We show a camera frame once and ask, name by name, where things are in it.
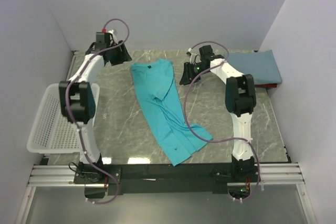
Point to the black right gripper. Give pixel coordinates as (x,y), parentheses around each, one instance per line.
(188,76)

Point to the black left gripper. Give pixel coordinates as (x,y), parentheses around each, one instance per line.
(123,56)

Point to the turquoise t shirt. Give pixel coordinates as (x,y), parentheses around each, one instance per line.
(156,92)

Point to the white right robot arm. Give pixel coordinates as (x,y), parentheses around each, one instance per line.
(240,101)

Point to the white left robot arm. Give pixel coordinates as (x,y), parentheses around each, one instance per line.
(78,105)

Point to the folded grey-blue t shirt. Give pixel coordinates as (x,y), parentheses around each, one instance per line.
(261,65)

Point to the folded red t shirt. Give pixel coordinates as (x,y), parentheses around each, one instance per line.
(266,86)

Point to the white plastic laundry basket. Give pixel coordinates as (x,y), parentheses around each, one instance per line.
(51,132)

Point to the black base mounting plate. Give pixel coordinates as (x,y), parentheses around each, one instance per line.
(113,187)

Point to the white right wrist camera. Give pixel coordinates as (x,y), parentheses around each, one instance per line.
(192,56)

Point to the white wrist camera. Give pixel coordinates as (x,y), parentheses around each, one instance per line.
(112,35)
(192,56)

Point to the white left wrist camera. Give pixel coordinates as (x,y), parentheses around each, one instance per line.
(112,35)

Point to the aluminium rail frame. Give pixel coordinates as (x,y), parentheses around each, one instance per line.
(269,174)

